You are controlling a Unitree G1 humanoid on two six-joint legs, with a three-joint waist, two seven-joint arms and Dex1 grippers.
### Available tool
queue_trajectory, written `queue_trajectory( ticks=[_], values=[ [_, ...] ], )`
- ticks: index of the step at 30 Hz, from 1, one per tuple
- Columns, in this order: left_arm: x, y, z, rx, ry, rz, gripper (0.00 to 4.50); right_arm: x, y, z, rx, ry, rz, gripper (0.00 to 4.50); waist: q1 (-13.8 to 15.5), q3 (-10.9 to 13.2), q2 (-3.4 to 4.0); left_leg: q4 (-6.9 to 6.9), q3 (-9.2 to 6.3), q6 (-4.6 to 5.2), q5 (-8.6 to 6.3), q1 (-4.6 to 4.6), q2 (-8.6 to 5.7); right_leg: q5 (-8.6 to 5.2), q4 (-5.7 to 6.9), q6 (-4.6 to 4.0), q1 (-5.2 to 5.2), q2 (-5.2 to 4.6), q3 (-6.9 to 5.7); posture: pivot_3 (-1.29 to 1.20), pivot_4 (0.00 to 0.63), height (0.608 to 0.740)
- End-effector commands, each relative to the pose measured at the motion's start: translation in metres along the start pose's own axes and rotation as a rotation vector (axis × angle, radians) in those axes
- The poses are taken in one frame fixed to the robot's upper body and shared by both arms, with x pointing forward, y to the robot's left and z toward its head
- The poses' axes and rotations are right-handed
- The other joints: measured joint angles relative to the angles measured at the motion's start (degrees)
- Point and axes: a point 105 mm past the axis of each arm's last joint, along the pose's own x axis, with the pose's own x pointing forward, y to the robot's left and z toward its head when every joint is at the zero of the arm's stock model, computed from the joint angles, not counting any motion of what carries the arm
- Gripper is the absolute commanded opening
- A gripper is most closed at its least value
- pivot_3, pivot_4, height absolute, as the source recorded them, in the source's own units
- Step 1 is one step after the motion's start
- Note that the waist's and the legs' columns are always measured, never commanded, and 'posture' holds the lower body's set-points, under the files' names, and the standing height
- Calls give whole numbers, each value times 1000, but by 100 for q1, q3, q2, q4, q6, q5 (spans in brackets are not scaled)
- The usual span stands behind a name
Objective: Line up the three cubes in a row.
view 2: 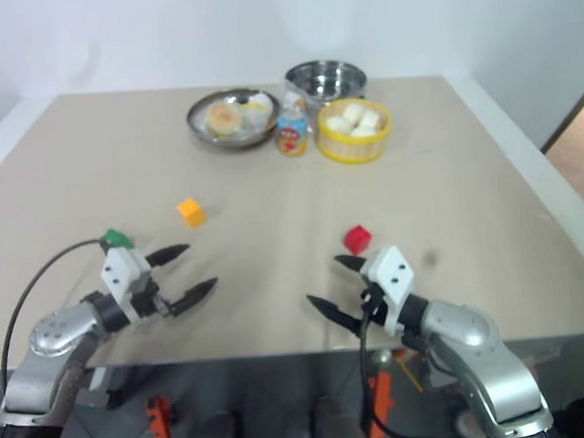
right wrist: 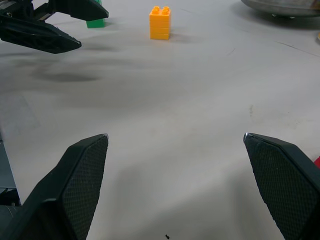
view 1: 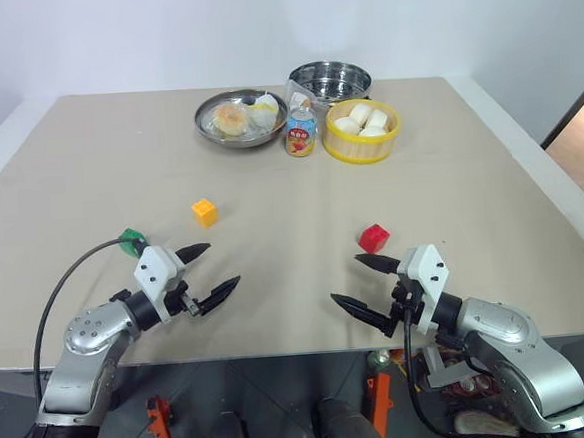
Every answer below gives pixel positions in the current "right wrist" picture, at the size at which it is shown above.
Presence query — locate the yellow toy brick block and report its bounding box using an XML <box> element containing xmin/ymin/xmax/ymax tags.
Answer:
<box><xmin>149</xmin><ymin>5</ymin><xmax>173</xmax><ymax>41</ymax></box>

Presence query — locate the round metal bowl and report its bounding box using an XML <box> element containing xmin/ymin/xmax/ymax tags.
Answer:
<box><xmin>239</xmin><ymin>0</ymin><xmax>320</xmax><ymax>19</ymax></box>

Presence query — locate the green toy brick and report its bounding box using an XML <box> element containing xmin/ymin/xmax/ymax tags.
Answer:
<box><xmin>85</xmin><ymin>0</ymin><xmax>107</xmax><ymax>29</ymax></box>

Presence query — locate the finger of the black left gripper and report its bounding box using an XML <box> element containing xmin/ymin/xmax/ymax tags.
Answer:
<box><xmin>48</xmin><ymin>0</ymin><xmax>110</xmax><ymax>22</ymax></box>
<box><xmin>0</xmin><ymin>13</ymin><xmax>83</xmax><ymax>55</ymax></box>

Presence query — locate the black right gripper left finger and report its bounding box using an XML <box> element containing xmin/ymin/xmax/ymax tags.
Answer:
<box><xmin>0</xmin><ymin>133</ymin><xmax>110</xmax><ymax>240</ymax></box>

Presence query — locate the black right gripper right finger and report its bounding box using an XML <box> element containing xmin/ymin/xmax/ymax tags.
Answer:
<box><xmin>243</xmin><ymin>132</ymin><xmax>320</xmax><ymax>240</ymax></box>

